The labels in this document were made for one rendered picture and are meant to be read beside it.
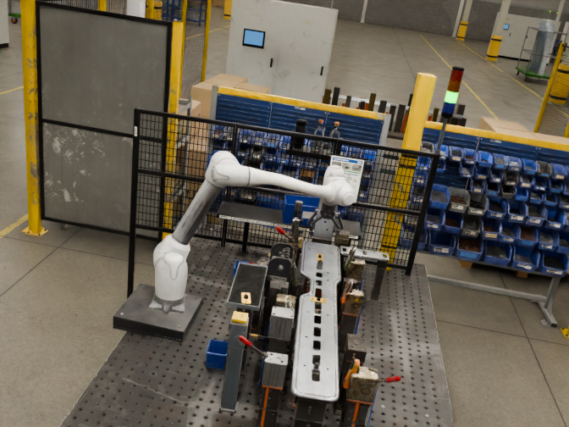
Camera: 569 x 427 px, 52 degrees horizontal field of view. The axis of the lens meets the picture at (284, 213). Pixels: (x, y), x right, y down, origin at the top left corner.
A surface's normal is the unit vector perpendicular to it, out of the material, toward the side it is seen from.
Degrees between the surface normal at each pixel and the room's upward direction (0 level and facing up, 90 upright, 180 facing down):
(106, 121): 93
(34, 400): 0
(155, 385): 0
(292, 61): 90
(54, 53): 90
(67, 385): 0
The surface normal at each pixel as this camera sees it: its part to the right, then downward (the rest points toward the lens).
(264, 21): -0.14, 0.36
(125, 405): 0.14, -0.91
